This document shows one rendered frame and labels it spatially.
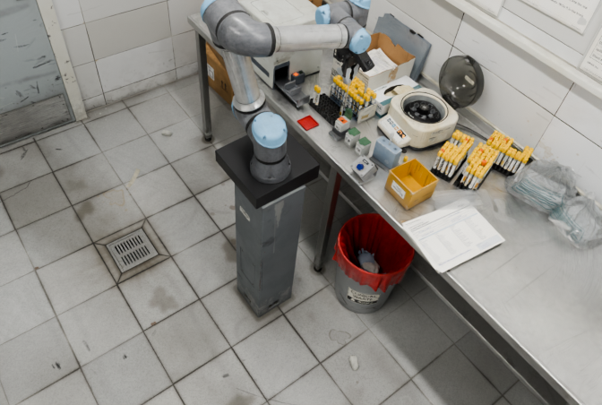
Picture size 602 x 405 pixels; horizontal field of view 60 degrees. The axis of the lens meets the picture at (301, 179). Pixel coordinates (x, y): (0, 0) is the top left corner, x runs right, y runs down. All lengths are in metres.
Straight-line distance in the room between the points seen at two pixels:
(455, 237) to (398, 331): 0.89
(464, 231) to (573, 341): 0.48
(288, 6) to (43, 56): 1.55
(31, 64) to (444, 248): 2.45
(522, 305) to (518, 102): 0.81
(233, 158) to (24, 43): 1.64
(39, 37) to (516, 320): 2.71
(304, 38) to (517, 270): 1.07
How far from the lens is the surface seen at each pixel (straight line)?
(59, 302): 2.83
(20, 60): 3.30
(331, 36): 1.63
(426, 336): 2.73
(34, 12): 3.19
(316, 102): 2.26
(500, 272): 1.93
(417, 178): 2.06
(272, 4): 2.36
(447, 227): 1.95
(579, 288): 2.04
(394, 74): 2.39
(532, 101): 2.22
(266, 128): 1.75
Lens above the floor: 2.37
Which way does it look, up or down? 49 degrees down
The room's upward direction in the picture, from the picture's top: 7 degrees clockwise
